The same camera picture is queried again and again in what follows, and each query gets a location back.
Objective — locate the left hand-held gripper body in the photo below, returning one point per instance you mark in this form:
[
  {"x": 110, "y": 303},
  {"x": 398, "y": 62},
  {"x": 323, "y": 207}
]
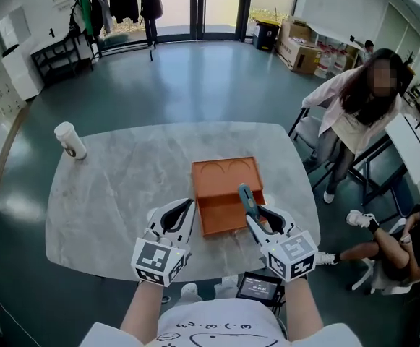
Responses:
[{"x": 157, "y": 260}]

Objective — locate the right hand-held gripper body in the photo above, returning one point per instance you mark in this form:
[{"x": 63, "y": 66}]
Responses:
[{"x": 291, "y": 257}]

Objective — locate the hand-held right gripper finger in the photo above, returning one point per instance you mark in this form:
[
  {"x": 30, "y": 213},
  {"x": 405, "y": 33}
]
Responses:
[
  {"x": 282, "y": 219},
  {"x": 258, "y": 231}
]

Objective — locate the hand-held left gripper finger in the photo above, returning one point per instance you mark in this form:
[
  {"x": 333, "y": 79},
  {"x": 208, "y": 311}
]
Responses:
[
  {"x": 187, "y": 226},
  {"x": 159, "y": 217}
]

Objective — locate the teal handled tool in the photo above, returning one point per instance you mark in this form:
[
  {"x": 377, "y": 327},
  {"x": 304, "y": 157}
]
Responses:
[{"x": 247, "y": 197}]

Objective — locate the orange plastic tray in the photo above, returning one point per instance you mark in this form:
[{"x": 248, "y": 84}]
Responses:
[{"x": 224, "y": 179}]

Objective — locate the person's left forearm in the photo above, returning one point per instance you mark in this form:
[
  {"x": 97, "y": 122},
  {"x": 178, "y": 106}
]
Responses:
[{"x": 142, "y": 309}]

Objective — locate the person's right forearm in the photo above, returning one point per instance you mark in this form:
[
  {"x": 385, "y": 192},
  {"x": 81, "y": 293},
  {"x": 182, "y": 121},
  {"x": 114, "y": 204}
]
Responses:
[{"x": 303, "y": 309}]

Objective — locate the person's left hand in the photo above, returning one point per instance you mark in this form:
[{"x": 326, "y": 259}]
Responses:
[{"x": 157, "y": 239}]

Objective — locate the person's left shoe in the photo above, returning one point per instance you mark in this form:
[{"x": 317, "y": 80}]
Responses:
[{"x": 189, "y": 290}]

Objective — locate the person's shoe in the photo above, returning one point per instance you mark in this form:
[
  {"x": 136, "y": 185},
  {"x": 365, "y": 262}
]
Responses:
[
  {"x": 227, "y": 285},
  {"x": 189, "y": 290}
]

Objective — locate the black display device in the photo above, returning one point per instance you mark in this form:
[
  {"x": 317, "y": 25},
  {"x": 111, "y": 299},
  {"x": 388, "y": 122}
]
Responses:
[{"x": 258, "y": 287}]

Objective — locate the person's right shoe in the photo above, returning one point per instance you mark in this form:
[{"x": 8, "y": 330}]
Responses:
[{"x": 227, "y": 285}]

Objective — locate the person's white printed shirt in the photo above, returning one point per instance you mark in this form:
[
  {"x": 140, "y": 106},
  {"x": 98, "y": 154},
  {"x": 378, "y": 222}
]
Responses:
[{"x": 224, "y": 324}]

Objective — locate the grey chair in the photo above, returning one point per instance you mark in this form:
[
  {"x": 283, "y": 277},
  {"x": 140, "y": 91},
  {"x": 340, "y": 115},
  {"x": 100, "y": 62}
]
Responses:
[{"x": 309, "y": 128}]

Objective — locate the white chair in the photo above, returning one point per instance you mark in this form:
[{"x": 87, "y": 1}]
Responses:
[{"x": 394, "y": 286}]

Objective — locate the white lidded cup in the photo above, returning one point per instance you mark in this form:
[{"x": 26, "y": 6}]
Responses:
[{"x": 70, "y": 141}]

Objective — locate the large cardboard box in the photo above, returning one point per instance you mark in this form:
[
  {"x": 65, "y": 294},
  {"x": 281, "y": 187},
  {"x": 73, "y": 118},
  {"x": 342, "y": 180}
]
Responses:
[{"x": 300, "y": 58}]

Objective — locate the row of clear water jugs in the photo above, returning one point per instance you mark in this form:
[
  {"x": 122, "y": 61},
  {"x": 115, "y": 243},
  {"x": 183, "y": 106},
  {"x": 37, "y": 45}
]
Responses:
[{"x": 334, "y": 61}]

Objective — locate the black coat rack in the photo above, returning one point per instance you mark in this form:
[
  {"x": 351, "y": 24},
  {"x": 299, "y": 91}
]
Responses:
[{"x": 123, "y": 51}]

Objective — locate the black bin with yellow lid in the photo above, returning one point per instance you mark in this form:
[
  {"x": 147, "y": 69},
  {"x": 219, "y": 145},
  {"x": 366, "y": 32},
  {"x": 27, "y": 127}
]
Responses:
[{"x": 265, "y": 34}]

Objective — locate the open cardboard box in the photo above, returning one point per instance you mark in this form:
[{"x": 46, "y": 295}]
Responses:
[{"x": 298, "y": 31}]

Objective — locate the black metal shelf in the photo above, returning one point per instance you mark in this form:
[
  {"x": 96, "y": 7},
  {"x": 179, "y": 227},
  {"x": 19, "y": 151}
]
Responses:
[{"x": 56, "y": 58}]

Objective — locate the white folding table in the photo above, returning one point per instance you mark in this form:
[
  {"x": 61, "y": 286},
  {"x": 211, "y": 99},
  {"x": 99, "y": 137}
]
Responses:
[{"x": 336, "y": 34}]

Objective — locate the plain white cabinet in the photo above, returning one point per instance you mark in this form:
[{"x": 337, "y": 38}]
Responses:
[{"x": 20, "y": 67}]

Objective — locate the dark grey hanging jacket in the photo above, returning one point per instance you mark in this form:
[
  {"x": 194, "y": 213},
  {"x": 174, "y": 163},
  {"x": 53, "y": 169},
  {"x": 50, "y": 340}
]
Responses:
[{"x": 97, "y": 16}]

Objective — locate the light grey hanging garment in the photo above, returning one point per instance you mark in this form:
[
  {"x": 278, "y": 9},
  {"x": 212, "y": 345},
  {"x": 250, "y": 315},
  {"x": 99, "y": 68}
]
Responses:
[{"x": 105, "y": 13}]

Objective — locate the black hanging bag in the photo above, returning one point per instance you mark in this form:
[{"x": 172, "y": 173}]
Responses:
[{"x": 74, "y": 24}]

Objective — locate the green hanging garment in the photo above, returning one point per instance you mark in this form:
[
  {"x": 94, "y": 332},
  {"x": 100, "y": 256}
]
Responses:
[{"x": 86, "y": 13}]

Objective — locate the glass entrance door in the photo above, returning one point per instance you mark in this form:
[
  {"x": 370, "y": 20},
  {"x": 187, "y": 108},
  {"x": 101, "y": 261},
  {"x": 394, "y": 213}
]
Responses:
[{"x": 217, "y": 6}]

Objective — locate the white desk with black frame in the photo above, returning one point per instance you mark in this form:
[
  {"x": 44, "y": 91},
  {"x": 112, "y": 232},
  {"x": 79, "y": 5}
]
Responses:
[{"x": 408, "y": 146}]

